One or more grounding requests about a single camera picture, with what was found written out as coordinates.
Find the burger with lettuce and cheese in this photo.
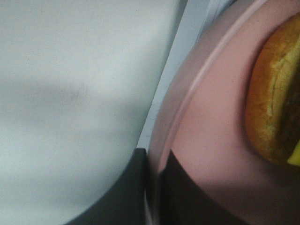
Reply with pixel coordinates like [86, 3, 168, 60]
[245, 14, 300, 166]

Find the pink round plate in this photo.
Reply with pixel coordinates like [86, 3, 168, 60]
[147, 0, 300, 225]

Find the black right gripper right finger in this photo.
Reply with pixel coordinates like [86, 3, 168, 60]
[161, 153, 300, 225]

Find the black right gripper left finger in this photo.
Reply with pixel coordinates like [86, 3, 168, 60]
[67, 148, 147, 225]

